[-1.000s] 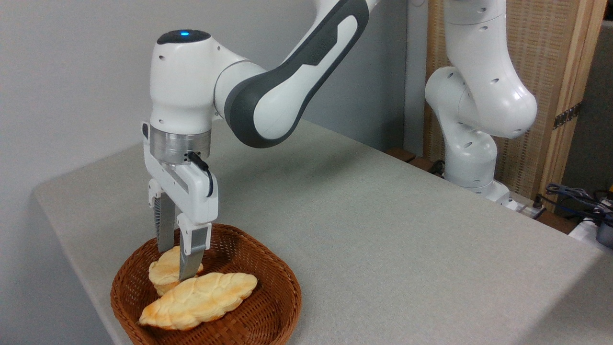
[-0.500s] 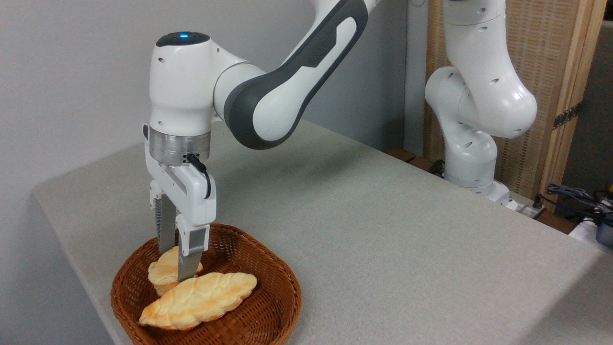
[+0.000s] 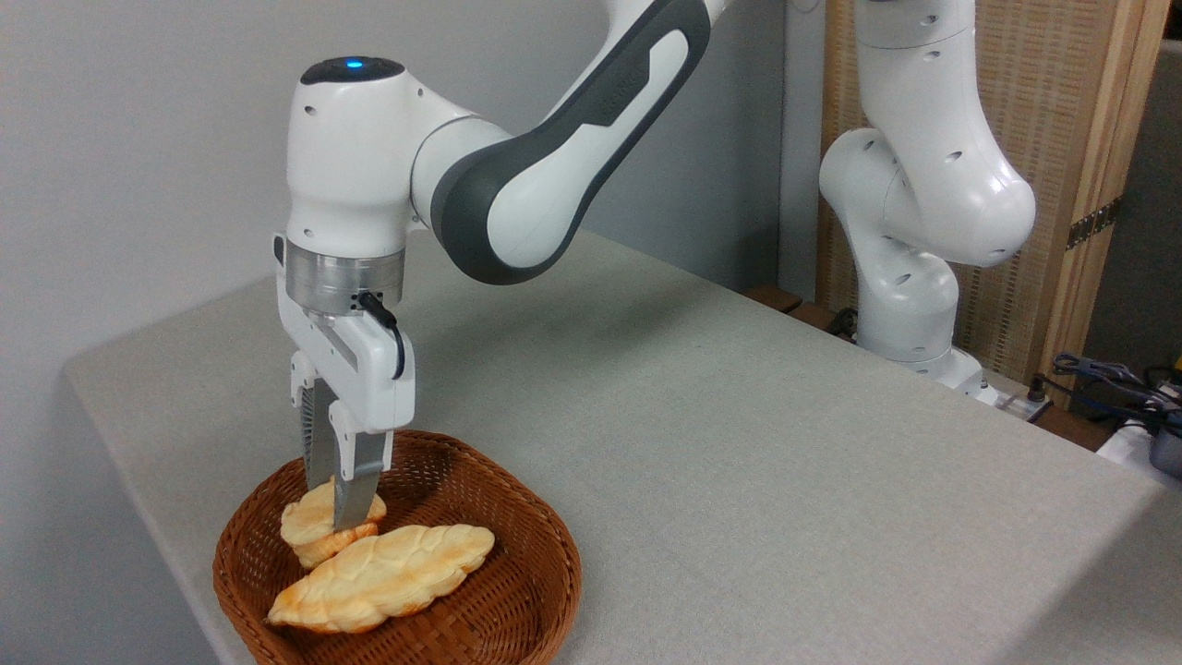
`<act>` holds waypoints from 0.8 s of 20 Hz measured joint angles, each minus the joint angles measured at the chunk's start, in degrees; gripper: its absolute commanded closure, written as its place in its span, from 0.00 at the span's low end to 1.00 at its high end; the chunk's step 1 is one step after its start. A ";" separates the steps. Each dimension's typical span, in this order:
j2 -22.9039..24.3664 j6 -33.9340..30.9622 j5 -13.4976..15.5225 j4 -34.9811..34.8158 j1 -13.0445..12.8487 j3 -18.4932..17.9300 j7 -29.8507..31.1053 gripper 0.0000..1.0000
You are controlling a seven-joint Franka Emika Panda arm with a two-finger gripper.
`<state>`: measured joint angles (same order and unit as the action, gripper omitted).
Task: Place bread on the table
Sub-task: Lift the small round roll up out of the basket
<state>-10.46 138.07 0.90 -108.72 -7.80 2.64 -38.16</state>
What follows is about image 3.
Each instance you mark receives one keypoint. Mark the brown wooden base board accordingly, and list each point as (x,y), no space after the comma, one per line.
(776,297)

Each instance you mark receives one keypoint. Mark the metal screen hinge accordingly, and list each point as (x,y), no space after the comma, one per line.
(1094,223)

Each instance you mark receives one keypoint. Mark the round bread roll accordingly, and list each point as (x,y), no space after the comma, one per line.
(305,526)

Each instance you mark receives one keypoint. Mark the white bracket with black face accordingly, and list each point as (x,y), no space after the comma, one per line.
(279,251)

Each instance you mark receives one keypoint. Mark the long braided bread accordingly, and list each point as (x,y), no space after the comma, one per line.
(383,574)

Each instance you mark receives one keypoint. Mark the brown wicker basket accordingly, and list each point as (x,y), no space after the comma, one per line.
(517,591)

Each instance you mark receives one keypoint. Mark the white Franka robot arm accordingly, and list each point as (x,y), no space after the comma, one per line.
(517,185)

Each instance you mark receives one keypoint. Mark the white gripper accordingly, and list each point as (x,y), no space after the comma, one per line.
(369,379)

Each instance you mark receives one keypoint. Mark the wooden folding screen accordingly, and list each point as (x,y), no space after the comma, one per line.
(1062,83)

